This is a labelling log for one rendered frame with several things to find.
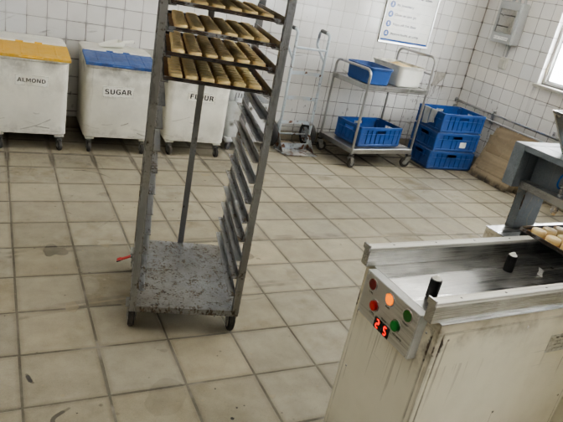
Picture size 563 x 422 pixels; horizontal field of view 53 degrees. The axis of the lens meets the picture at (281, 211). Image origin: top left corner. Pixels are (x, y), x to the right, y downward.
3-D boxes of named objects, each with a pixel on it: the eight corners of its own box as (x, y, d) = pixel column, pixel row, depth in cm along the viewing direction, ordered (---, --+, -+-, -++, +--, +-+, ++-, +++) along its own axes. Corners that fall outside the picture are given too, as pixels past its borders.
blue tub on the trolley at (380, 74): (367, 77, 567) (370, 61, 561) (391, 87, 536) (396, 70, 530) (343, 74, 552) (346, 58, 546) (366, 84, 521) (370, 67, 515)
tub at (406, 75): (392, 79, 592) (397, 59, 585) (422, 90, 560) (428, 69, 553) (366, 76, 572) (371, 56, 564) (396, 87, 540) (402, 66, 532)
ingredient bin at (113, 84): (80, 153, 445) (86, 54, 416) (73, 129, 496) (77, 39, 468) (150, 156, 468) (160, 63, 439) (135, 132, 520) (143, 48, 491)
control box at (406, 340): (365, 308, 171) (377, 268, 166) (415, 357, 152) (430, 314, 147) (355, 309, 169) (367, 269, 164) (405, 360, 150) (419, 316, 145)
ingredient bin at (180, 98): (162, 156, 474) (172, 64, 445) (148, 133, 527) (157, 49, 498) (223, 160, 497) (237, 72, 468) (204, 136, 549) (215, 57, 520)
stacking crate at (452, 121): (455, 124, 639) (460, 106, 631) (480, 135, 607) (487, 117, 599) (414, 121, 610) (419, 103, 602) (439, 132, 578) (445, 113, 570)
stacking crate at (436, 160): (446, 158, 653) (451, 141, 645) (469, 171, 620) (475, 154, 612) (404, 156, 628) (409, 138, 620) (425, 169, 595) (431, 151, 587)
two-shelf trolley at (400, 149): (374, 148, 632) (401, 45, 589) (410, 167, 588) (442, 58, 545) (313, 148, 585) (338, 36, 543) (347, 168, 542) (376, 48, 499)
